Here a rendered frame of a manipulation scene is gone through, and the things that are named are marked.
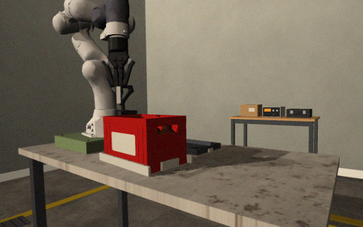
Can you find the red plastic crate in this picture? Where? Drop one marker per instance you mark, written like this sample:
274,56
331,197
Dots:
134,137

